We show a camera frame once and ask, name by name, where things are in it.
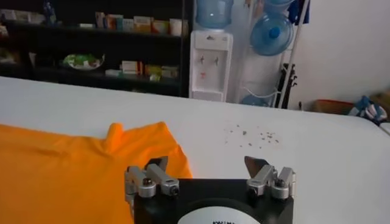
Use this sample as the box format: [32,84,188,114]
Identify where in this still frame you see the blue and white bag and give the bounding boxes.
[348,95,389,125]

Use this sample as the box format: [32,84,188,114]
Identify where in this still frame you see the blue water jug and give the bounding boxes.
[250,13,295,57]
[264,0,296,6]
[241,93,272,108]
[195,0,235,30]

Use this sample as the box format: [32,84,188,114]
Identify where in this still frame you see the bowl of green packets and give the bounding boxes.
[62,52,106,71]

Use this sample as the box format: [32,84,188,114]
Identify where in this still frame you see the open white carton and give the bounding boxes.
[28,13,47,25]

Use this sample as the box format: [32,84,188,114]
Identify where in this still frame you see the white metal jug rack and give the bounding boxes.
[233,0,308,109]

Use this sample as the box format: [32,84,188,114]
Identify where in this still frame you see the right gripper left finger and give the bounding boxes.
[124,155,181,202]

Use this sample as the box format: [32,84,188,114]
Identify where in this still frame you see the black folded tripod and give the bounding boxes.
[275,63,298,110]

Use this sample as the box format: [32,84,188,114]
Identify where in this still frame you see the white water dispenser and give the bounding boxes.
[188,29,234,103]

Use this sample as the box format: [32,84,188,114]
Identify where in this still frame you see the black shelving unit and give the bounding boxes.
[0,0,194,98]

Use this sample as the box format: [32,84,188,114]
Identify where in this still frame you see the orange green medicine box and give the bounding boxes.
[152,19,170,35]

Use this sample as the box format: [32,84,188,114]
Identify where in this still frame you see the orange t-shirt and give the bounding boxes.
[0,121,193,224]

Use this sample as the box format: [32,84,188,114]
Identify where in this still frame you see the open red-rimmed cardboard box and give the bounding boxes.
[313,99,355,116]

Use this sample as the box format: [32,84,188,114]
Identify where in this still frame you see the white paper cup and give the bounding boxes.
[169,18,183,37]

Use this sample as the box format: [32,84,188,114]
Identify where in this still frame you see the white green medicine box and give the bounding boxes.
[161,65,179,79]
[121,18,135,32]

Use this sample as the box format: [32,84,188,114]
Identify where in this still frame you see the yellow orange medicine box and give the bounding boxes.
[133,15,152,33]

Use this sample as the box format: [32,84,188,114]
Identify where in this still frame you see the dark blue hanging cloth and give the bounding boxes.
[287,0,311,26]

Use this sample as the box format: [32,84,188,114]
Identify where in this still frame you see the large white table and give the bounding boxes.
[0,75,390,224]

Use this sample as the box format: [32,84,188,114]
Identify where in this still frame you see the blue drink bottle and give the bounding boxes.
[42,0,57,26]

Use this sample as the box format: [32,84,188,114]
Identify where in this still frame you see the green yellow medicine box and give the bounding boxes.
[144,64,163,77]

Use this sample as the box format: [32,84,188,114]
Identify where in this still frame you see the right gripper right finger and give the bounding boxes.
[244,155,297,201]

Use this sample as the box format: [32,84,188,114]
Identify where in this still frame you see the orange white medicine box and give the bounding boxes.
[105,13,123,31]

